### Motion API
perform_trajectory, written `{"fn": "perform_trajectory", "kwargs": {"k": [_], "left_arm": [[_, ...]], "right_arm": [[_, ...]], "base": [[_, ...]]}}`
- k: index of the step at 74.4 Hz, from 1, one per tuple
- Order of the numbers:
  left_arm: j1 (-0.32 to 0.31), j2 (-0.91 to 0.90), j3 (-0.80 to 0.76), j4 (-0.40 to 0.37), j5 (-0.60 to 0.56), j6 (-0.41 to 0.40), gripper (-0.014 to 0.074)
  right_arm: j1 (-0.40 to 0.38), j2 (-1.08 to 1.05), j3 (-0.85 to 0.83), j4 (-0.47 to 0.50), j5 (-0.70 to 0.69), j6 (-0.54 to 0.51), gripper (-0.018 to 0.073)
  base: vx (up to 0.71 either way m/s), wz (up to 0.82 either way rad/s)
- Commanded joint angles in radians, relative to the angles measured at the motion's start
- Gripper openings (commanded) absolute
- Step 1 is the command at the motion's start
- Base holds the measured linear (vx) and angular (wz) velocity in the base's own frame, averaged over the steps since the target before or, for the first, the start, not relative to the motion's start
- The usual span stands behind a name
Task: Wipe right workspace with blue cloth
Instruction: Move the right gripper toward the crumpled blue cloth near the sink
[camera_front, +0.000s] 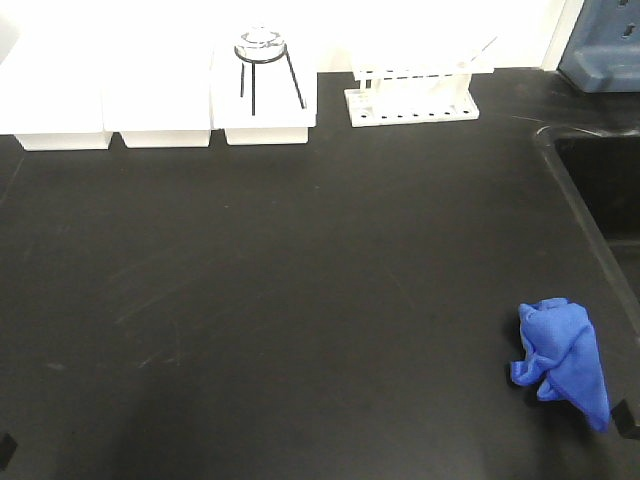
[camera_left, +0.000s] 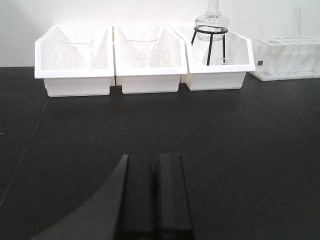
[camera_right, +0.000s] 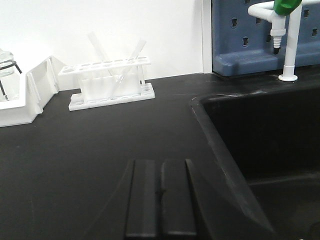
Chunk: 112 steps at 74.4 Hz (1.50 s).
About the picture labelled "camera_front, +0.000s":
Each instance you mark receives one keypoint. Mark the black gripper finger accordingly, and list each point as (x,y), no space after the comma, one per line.
(8,446)
(626,418)

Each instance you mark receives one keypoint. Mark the blue microfiber cloth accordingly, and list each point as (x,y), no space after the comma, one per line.
(561,356)

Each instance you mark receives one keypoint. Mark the black lab sink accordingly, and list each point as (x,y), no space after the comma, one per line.
(594,222)

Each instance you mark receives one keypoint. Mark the blue-grey pegboard drying rack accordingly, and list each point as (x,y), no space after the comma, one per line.
(602,54)

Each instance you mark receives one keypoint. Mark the white plastic bin left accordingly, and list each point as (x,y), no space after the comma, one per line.
(51,95)

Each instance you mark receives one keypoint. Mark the white plastic bin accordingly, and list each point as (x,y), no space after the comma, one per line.
(156,94)
(279,118)
(51,95)

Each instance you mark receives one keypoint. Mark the white plastic bin middle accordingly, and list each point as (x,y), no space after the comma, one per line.
(156,94)

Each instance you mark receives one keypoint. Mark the white test tube rack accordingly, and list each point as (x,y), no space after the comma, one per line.
(405,84)

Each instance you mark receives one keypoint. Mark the white plastic bin right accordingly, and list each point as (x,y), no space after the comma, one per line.
(279,118)

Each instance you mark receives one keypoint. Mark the clear glass dish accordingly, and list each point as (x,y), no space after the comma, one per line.
(260,42)

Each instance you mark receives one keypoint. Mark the black wire tripod stand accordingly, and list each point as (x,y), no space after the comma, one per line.
(263,63)

